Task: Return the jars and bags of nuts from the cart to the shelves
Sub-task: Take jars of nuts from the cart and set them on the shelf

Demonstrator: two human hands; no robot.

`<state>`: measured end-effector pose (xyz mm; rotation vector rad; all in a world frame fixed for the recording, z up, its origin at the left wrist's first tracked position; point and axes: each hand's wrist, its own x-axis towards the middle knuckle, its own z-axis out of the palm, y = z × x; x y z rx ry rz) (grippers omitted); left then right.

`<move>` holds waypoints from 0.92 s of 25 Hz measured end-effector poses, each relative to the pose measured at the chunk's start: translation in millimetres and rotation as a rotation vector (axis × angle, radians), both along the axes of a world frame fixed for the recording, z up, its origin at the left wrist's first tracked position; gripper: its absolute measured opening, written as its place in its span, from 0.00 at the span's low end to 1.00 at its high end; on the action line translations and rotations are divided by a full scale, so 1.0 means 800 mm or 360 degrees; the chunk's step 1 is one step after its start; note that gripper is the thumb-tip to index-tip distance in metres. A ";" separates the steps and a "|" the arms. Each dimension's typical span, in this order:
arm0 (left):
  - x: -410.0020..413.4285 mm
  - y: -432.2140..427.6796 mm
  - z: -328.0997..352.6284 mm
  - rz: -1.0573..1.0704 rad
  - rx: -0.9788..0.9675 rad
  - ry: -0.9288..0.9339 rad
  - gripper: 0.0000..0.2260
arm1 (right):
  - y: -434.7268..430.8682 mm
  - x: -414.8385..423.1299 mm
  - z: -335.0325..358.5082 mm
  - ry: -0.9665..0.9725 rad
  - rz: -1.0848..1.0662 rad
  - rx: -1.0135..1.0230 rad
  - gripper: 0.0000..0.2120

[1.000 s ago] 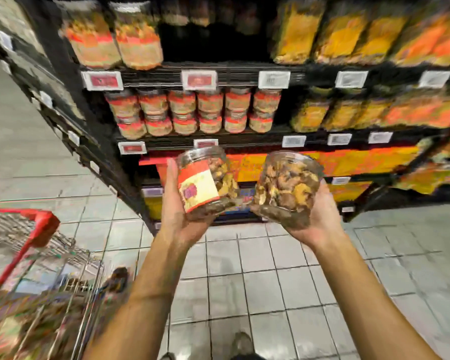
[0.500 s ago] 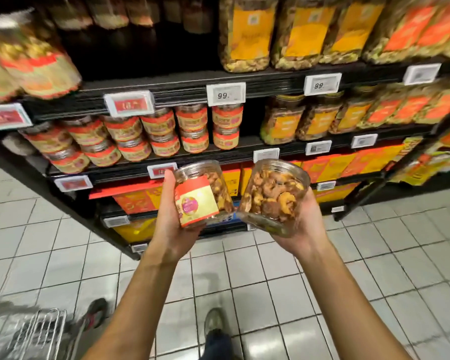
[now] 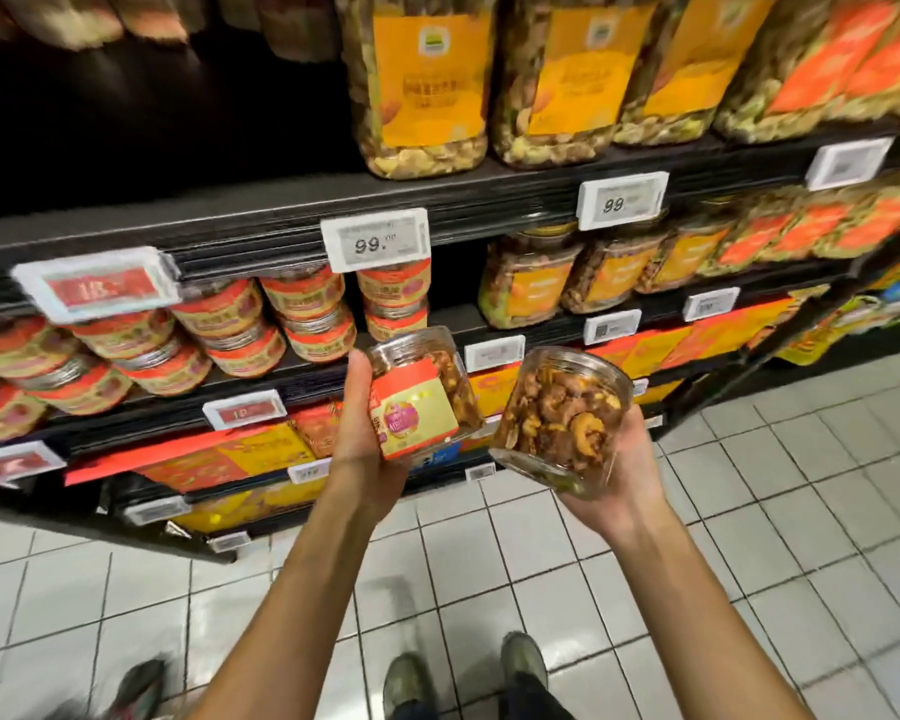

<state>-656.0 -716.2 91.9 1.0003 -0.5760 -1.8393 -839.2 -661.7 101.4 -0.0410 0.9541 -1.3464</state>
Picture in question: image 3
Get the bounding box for red-label clear nut jar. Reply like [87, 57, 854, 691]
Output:
[490, 346, 636, 499]
[367, 325, 482, 462]

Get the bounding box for person's left hand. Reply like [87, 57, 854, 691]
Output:
[327, 349, 414, 522]

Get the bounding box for red orange gift box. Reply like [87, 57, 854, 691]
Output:
[672, 296, 800, 364]

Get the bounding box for large white price tag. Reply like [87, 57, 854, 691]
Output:
[321, 208, 432, 274]
[10, 247, 182, 324]
[577, 172, 671, 231]
[805, 136, 894, 192]

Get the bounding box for black metal store shelf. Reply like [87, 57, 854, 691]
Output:
[0, 0, 900, 564]

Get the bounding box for person's right forearm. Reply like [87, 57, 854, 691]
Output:
[600, 502, 812, 720]

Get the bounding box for flat yellow box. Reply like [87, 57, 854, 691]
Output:
[172, 479, 332, 537]

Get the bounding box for person's left forearm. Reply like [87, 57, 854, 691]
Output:
[192, 494, 407, 720]

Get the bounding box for flat blue box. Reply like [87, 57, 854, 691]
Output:
[420, 439, 467, 471]

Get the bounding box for red-trimmed wire shopping cart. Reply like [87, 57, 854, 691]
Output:
[45, 656, 170, 720]

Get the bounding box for person's right hand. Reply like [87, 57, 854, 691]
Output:
[562, 400, 669, 541]

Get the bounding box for person's dark trousers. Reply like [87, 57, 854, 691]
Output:
[390, 674, 579, 720]

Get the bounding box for person's shoe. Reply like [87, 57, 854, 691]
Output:
[499, 632, 551, 699]
[382, 652, 437, 720]

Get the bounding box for yellow packaged goods stack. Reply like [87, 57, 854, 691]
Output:
[777, 299, 879, 369]

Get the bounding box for orange yellow gift box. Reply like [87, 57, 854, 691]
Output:
[592, 325, 695, 384]

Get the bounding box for row of large nut jars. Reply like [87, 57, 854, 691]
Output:
[334, 0, 900, 181]

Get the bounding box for row of brown jars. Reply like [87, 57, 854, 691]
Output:
[0, 0, 339, 66]

